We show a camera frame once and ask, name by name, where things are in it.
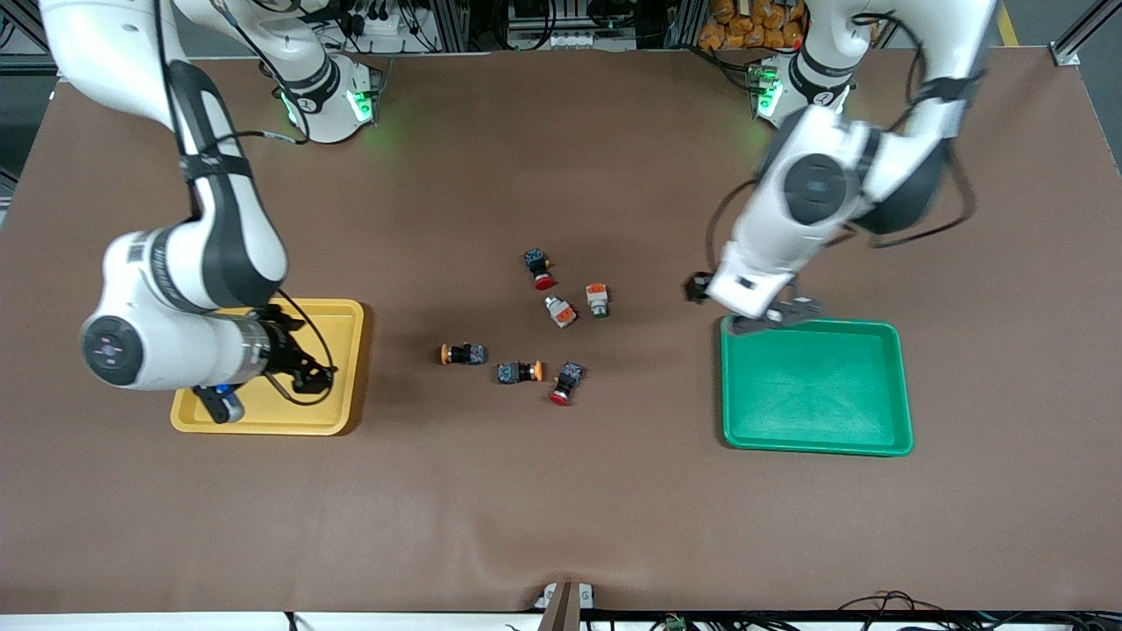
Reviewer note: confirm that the green plastic tray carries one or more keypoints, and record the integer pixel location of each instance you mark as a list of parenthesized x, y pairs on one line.
[(815, 394)]

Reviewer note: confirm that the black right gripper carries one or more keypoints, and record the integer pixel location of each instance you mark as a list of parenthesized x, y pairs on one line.
[(286, 354)]

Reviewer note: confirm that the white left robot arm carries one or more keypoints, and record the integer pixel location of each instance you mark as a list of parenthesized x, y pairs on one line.
[(841, 166)]

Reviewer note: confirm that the pile of orange packets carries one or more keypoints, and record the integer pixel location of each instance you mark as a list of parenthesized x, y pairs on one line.
[(754, 22)]

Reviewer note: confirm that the aluminium frame profile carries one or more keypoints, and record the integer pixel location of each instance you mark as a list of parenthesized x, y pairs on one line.
[(1082, 35), (26, 31)]

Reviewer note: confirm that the yellow pushbutton black body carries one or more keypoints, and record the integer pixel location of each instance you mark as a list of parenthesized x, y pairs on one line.
[(469, 354), (513, 372)]

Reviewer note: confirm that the red pushbutton black body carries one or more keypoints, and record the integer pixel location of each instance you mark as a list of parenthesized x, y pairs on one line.
[(536, 261), (570, 377)]

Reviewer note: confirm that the white power strip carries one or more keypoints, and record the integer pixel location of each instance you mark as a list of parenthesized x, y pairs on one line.
[(377, 22)]

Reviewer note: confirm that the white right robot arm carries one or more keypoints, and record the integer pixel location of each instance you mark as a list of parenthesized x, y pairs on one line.
[(158, 280)]

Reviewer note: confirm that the yellow plastic tray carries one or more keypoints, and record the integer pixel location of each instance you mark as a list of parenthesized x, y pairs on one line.
[(337, 333)]

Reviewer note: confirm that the brown camera mount post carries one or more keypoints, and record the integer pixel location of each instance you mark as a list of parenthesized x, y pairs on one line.
[(565, 606)]

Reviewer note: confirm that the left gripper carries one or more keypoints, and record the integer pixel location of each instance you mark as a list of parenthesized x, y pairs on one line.
[(694, 289)]

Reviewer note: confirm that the green pushbutton white orange body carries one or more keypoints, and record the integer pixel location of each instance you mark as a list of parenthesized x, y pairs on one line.
[(561, 312), (598, 298)]

